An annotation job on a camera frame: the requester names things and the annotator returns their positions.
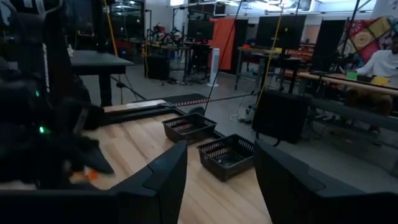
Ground small orange translucent pumpkin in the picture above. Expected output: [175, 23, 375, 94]
[83, 167, 100, 182]

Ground white cable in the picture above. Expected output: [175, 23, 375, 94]
[229, 113, 247, 123]

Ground red cloth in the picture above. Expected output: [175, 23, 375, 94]
[208, 17, 236, 72]

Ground yellow hanging cord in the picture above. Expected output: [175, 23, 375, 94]
[255, 4, 284, 108]
[103, 0, 124, 105]

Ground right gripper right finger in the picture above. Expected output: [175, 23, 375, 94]
[254, 139, 398, 224]

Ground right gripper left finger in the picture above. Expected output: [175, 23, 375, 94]
[0, 139, 188, 224]

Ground black desk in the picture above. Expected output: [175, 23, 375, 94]
[69, 50, 135, 107]

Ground black hazard-striped floor mat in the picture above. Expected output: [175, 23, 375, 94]
[133, 93, 210, 108]

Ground black panel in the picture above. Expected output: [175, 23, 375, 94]
[312, 19, 347, 73]
[235, 19, 249, 75]

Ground person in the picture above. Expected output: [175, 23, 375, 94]
[354, 32, 398, 78]

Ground black plastic mesh basket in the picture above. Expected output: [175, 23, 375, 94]
[161, 112, 218, 146]
[197, 134, 256, 182]

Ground small black monitor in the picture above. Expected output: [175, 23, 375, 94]
[187, 19, 215, 42]

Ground colourful patchwork quilt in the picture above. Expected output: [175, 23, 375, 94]
[337, 16, 398, 68]

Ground white tower fan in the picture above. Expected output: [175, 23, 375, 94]
[207, 47, 221, 88]

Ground long wooden table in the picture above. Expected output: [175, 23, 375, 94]
[297, 71, 398, 97]

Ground large black monitor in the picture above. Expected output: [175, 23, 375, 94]
[255, 14, 307, 50]

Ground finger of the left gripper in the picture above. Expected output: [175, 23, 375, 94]
[73, 139, 115, 175]

